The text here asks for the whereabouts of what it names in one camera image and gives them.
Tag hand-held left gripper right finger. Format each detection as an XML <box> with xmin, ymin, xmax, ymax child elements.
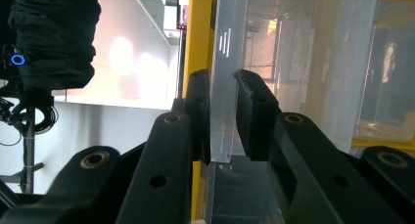
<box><xmin>234</xmin><ymin>69</ymin><xmax>409</xmax><ymax>224</ymax></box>

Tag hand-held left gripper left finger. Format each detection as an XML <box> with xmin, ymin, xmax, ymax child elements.
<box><xmin>115</xmin><ymin>68</ymin><xmax>212</xmax><ymax>224</ymax></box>

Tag clear plastic drawer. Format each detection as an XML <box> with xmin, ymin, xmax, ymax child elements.
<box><xmin>208</xmin><ymin>0</ymin><xmax>381</xmax><ymax>163</ymax></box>

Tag yellow black organizer cabinet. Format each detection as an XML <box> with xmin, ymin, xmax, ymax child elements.
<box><xmin>180</xmin><ymin>0</ymin><xmax>415</xmax><ymax>224</ymax></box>

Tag metal stand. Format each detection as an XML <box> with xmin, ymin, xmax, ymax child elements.
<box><xmin>0</xmin><ymin>86</ymin><xmax>45</xmax><ymax>195</ymax></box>

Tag dark cloth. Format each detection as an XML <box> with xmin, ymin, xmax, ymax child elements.
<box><xmin>8</xmin><ymin>0</ymin><xmax>102</xmax><ymax>92</ymax></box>

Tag coiled black cables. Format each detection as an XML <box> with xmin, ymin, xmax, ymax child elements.
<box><xmin>0</xmin><ymin>96</ymin><xmax>61</xmax><ymax>148</ymax></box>

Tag device with blue ring light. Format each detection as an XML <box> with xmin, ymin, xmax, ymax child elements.
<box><xmin>0</xmin><ymin>42</ymin><xmax>27</xmax><ymax>83</ymax></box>

